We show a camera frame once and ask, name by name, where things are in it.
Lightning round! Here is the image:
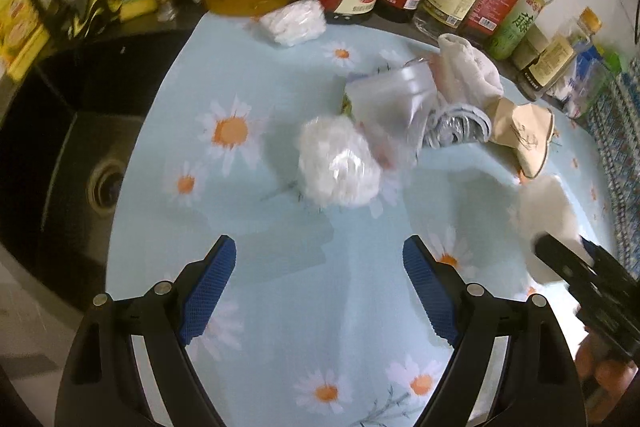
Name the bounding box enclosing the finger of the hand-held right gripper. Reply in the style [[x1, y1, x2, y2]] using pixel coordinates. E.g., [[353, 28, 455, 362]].
[[532, 232, 598, 280], [580, 238, 640, 284]]

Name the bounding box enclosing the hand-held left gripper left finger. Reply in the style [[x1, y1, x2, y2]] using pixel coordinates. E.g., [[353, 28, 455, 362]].
[[54, 234, 237, 427]]

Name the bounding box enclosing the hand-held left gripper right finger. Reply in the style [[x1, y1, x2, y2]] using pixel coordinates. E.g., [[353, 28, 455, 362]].
[[402, 234, 588, 427]]

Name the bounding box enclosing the white tissue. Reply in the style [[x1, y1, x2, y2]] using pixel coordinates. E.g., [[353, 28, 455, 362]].
[[517, 174, 586, 283]]

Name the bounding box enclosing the brown paper cup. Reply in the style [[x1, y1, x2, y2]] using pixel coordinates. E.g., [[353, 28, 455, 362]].
[[487, 97, 556, 180]]

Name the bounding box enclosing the white plastic wad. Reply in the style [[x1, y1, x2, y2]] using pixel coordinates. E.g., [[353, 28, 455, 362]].
[[297, 114, 383, 210]]

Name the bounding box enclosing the clear plastic cup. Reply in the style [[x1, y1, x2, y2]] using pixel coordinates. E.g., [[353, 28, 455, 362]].
[[345, 64, 441, 168]]

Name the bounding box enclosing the person's right hand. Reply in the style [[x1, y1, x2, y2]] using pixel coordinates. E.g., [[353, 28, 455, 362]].
[[575, 331, 640, 407]]

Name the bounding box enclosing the blue daisy print tablecloth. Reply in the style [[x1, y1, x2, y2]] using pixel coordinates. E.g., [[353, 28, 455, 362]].
[[107, 7, 631, 427]]

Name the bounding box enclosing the patterned woven cloth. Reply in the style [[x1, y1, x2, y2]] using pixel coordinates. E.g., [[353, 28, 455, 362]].
[[587, 57, 640, 268]]

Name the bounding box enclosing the sink drain strainer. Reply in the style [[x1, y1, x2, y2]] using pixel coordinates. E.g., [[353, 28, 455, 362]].
[[86, 157, 126, 210]]

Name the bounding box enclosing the blue white plastic bag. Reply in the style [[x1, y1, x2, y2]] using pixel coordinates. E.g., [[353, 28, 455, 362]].
[[547, 47, 621, 118]]

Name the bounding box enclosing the yellow label bottle gold cap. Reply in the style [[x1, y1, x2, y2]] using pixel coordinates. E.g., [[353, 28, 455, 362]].
[[516, 7, 603, 102]]

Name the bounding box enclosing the black kitchen sink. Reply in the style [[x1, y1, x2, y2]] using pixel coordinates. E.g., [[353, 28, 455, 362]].
[[0, 22, 192, 314]]

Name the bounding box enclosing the green label bottle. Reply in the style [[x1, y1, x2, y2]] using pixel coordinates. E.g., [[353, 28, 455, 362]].
[[487, 0, 563, 61]]

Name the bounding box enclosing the small white plastic bag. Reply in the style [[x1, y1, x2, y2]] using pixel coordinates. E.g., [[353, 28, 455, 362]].
[[257, 0, 328, 48]]

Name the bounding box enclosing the yellow green sponge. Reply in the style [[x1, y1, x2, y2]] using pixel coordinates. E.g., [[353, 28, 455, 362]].
[[122, 0, 162, 20]]

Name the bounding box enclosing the black and yellow rag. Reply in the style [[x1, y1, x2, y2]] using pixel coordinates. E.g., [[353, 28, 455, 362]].
[[74, 0, 125, 38]]

